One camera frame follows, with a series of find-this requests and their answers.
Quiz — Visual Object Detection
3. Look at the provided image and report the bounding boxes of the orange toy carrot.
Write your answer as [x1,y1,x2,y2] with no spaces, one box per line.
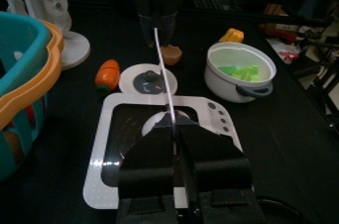
[94,58,122,97]

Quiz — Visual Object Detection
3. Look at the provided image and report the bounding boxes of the brown cardboard box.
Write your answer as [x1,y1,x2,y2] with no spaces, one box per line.
[259,1,302,43]

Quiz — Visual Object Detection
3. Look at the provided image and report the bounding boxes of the white toy induction cooker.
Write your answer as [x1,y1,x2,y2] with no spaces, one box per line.
[83,92,245,211]

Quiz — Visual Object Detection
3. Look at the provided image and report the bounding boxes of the red white packet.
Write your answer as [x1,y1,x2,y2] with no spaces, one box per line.
[269,38,306,65]

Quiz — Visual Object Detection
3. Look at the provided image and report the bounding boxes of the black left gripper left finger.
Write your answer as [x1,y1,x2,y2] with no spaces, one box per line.
[117,113,178,199]

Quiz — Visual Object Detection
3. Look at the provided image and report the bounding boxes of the green toy vegetable piece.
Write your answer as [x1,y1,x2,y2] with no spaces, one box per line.
[234,64,261,82]
[218,64,241,76]

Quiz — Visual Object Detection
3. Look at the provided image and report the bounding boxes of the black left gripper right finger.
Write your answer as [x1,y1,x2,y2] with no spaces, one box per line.
[175,114,255,194]

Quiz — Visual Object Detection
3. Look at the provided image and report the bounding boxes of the brown toy eggshell half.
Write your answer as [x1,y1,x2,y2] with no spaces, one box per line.
[159,44,183,66]

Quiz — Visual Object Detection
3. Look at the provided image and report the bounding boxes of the teal basket orange rim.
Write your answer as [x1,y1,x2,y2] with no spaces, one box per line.
[0,11,66,181]

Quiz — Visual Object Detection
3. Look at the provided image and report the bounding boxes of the white pot lid grey knob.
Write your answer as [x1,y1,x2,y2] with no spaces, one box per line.
[118,62,179,96]

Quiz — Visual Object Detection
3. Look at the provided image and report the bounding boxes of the white toy egg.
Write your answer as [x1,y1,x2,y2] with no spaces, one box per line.
[141,109,201,137]

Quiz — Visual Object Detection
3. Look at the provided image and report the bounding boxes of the yellow orange toy fruit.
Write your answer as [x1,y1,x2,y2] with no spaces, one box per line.
[219,28,246,44]

